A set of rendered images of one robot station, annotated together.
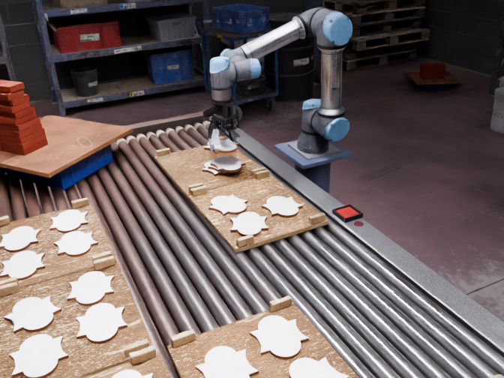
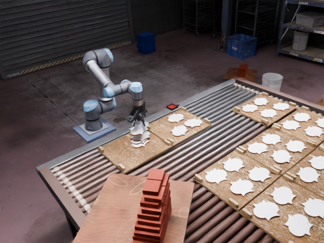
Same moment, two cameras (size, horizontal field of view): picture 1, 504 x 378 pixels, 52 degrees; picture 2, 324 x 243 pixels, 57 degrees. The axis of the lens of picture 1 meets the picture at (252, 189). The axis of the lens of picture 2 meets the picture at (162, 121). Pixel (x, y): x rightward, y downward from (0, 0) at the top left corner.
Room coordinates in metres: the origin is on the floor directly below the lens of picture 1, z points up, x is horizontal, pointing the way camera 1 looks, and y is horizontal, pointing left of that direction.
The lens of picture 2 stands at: (2.14, 1.89, 2.20)
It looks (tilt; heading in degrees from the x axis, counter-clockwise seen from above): 32 degrees down; 258
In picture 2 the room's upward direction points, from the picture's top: 4 degrees counter-clockwise
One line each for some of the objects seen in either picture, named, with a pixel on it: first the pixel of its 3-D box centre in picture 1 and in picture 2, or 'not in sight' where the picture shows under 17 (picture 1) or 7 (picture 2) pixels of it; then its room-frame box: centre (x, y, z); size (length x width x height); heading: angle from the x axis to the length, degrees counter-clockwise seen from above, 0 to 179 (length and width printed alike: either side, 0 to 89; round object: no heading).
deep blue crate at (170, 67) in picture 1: (169, 64); not in sight; (6.28, 0.94, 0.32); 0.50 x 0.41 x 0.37; 111
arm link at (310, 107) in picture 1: (316, 114); (92, 109); (2.24, -0.30, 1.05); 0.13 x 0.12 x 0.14; 23
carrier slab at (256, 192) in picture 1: (254, 208); (177, 126); (1.60, -0.01, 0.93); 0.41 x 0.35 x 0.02; 26
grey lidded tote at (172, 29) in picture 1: (172, 26); not in sight; (6.26, 0.86, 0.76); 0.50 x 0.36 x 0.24; 121
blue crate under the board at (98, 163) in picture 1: (61, 158); not in sight; (2.02, 0.80, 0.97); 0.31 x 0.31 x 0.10; 63
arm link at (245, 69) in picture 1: (243, 68); (126, 87); (1.96, 0.02, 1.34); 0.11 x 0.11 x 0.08; 23
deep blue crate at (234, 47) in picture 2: not in sight; (241, 46); (-0.85, -3.61, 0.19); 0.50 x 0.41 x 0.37; 108
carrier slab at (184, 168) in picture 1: (208, 166); (134, 148); (1.98, 0.18, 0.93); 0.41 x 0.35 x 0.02; 26
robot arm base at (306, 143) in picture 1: (313, 137); (93, 121); (2.25, -0.30, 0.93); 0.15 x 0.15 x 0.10
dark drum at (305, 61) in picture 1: (289, 56); not in sight; (5.90, -0.48, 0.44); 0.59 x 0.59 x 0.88
